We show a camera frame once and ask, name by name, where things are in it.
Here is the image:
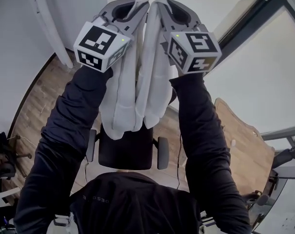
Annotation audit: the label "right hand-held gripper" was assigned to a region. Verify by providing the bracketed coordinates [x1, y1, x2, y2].
[157, 0, 222, 75]

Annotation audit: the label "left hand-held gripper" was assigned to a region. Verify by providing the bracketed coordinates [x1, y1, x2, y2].
[73, 0, 150, 73]

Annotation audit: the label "white clothes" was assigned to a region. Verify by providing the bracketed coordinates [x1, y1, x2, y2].
[98, 0, 174, 141]

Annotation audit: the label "black office chair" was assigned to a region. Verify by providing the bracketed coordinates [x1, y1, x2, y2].
[85, 124, 170, 171]

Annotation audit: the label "person's left forearm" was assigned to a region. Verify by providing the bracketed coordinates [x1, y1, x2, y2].
[36, 66, 114, 160]

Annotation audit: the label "person's right forearm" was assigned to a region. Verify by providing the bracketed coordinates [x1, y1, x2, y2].
[169, 73, 232, 165]

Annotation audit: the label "black swivel chair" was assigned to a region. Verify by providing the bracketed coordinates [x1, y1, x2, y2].
[0, 130, 33, 180]

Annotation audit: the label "black framed window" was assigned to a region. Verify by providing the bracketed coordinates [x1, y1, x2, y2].
[261, 122, 295, 154]
[127, 0, 295, 51]

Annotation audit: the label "wooden table with white legs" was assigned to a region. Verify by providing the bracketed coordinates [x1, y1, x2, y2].
[214, 97, 276, 197]

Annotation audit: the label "person's black jacket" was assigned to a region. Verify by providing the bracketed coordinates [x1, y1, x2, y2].
[13, 140, 252, 234]

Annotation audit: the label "white desk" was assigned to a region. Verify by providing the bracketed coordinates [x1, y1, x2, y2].
[0, 186, 20, 207]

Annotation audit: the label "thin black cable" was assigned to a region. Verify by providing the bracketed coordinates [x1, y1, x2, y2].
[83, 155, 90, 188]
[176, 133, 184, 190]

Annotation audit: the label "white backpack strap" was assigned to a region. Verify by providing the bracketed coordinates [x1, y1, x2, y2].
[199, 210, 216, 229]
[53, 212, 74, 229]

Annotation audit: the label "whiteboard with black frame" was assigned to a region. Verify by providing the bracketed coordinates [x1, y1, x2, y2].
[249, 176, 295, 234]

